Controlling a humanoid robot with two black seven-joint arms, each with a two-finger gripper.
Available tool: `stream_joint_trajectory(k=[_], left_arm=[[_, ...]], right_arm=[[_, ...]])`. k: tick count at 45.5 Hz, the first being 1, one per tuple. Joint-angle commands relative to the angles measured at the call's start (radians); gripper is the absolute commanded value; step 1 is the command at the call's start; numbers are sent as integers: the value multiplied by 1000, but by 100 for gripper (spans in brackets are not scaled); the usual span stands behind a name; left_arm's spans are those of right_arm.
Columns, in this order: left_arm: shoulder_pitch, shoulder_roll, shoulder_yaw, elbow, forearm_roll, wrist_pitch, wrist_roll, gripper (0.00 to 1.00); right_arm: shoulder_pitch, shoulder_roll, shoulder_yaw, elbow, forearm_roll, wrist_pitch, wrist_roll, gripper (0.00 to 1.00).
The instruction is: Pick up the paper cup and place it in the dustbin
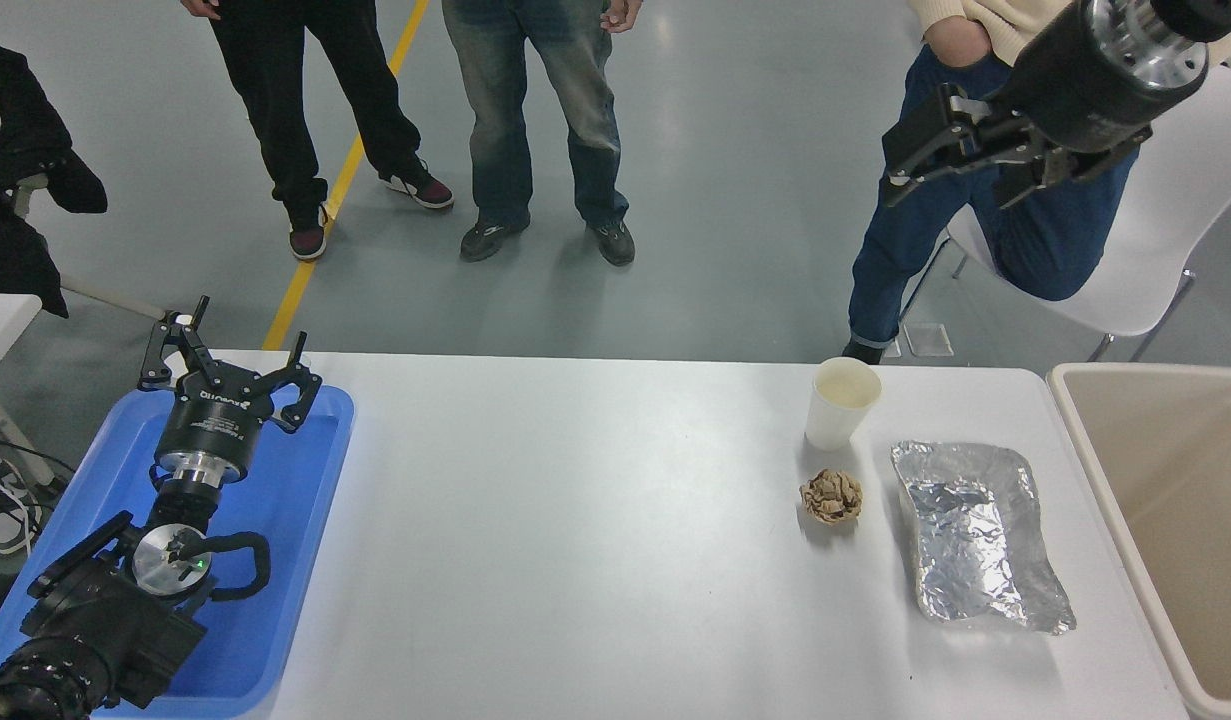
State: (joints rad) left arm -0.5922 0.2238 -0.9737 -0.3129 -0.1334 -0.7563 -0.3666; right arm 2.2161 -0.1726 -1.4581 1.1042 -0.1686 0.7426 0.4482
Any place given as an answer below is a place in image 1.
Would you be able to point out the person's left hand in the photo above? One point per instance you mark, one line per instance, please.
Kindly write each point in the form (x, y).
(621, 14)

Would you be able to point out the clear square floor plate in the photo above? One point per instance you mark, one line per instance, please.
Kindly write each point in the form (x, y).
(928, 340)

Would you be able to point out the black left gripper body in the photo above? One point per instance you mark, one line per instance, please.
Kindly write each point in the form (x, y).
(217, 422)

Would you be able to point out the seated person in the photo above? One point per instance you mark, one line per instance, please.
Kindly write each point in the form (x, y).
(15, 130)

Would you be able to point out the small white table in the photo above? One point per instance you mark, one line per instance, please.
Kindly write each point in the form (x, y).
(0, 320)

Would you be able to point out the white plastic chair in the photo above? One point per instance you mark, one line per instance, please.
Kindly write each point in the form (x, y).
(1175, 240)

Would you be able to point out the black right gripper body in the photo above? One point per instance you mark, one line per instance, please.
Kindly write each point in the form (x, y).
(1065, 90)

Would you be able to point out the white shoe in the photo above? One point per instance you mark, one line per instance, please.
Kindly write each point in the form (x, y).
(15, 535)

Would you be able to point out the blue plastic tray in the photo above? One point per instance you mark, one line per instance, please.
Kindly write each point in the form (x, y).
(295, 520)

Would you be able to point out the standing person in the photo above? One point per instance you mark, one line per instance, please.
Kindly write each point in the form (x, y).
(500, 100)
(265, 100)

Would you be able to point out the grey chair frame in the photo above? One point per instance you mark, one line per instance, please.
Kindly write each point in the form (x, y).
(105, 297)

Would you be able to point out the silver foil tray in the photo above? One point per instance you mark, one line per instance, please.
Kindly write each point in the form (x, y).
(975, 540)

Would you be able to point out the person's right hand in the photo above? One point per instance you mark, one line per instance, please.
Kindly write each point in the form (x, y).
(957, 44)
(200, 8)

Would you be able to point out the white paper cup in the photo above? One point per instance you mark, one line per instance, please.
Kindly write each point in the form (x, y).
(835, 420)

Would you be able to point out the large pale bin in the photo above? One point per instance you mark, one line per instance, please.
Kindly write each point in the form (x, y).
(1175, 470)

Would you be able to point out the crumpled tan paper ball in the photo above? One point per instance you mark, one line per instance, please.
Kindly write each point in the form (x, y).
(831, 496)

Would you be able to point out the person leaning on chair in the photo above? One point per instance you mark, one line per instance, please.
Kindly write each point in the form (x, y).
(935, 230)

